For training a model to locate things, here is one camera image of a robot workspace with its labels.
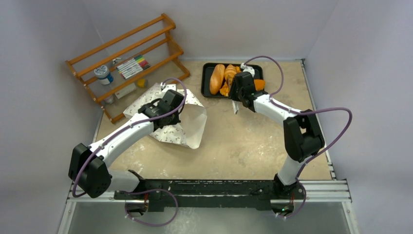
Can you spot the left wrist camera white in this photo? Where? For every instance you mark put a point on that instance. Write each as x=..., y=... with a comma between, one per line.
x=165, y=87

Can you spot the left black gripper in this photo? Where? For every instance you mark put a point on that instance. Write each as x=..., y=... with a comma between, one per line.
x=176, y=120

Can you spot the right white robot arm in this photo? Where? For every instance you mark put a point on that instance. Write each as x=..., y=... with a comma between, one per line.
x=301, y=131

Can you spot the small white box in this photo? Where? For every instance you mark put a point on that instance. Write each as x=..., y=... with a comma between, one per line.
x=125, y=91

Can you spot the blue lid jar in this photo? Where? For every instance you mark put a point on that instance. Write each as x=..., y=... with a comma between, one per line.
x=103, y=74

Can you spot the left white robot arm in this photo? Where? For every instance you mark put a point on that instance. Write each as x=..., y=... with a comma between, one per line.
x=89, y=166

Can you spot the pack of coloured markers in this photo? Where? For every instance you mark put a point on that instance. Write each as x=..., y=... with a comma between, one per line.
x=133, y=66

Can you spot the orange wooden rack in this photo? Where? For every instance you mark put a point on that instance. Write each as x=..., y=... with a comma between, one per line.
x=141, y=47

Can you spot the fake croissant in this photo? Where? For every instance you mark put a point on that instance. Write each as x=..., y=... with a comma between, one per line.
x=229, y=74

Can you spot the black plastic tray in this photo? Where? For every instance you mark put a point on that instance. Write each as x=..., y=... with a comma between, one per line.
x=207, y=71

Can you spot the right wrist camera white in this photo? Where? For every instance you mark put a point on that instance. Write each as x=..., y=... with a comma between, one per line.
x=246, y=68

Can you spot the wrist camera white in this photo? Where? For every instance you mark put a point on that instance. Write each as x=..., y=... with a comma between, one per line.
x=165, y=87
x=246, y=68

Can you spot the long fake bread loaf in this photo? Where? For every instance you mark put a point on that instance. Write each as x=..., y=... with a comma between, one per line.
x=216, y=79

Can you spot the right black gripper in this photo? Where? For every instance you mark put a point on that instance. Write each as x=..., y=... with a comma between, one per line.
x=238, y=98

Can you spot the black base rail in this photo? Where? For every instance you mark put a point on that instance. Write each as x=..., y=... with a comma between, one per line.
x=158, y=199

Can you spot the yellow grey eraser block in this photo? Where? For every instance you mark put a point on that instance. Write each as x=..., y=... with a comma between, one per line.
x=142, y=83

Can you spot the aluminium frame rail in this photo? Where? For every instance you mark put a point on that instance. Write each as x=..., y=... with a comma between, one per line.
x=313, y=190

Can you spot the round fake bread roll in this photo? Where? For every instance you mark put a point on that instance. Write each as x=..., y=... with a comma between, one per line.
x=259, y=84

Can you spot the patterned white paper bag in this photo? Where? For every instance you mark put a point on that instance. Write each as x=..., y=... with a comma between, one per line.
x=193, y=119

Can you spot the braided fake bread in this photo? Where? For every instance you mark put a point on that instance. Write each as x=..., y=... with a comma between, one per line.
x=224, y=90

